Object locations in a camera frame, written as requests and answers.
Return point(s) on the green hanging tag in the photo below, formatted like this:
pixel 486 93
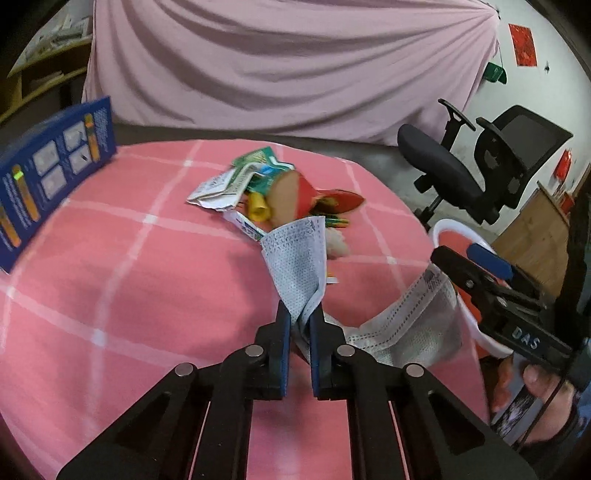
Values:
pixel 494 74

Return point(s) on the person's right hand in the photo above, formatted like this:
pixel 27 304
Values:
pixel 538 378

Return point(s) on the red wall poster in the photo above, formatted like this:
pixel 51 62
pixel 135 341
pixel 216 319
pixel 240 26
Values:
pixel 522 44

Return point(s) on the wooden cabinet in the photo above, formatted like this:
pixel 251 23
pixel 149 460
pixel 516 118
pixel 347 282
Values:
pixel 535 240

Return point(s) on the black office chair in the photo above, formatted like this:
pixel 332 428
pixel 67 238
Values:
pixel 438 161

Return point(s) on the blue cardboard box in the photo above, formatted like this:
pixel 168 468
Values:
pixel 41 184

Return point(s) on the white crumpled tissue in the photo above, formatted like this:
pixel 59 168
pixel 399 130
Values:
pixel 337 242

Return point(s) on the red hanging ornament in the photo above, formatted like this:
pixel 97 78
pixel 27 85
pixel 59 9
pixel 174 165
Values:
pixel 563 166

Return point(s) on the pink hanging cloth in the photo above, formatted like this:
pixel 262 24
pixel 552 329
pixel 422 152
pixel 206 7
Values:
pixel 277 60

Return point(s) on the white plastic basin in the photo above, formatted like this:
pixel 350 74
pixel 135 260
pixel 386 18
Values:
pixel 445 226

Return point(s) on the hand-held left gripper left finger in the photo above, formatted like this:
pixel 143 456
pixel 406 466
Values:
pixel 282 355

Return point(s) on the white printed carton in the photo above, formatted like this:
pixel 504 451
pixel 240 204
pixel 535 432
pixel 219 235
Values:
pixel 244 224

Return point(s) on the red and tan packet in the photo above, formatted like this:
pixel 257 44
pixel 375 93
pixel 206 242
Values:
pixel 304 194

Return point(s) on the stack of books and papers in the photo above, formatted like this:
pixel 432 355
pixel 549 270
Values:
pixel 60 30

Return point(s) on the yellow plastic cap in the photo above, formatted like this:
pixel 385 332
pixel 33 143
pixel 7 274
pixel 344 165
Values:
pixel 258 208

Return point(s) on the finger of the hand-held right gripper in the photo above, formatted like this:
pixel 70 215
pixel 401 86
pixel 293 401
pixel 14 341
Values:
pixel 489 261
pixel 466 277

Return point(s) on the crumpled white wrapper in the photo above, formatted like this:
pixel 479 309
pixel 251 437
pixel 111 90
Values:
pixel 217 189

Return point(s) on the grey face mask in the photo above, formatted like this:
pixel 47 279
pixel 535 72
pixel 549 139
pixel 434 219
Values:
pixel 298 263

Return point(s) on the wooden shelf desk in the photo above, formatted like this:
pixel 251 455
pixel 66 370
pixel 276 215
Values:
pixel 41 69

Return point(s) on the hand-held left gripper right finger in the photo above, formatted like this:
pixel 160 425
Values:
pixel 316 357

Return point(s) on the green snack packet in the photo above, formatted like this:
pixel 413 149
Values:
pixel 256 159

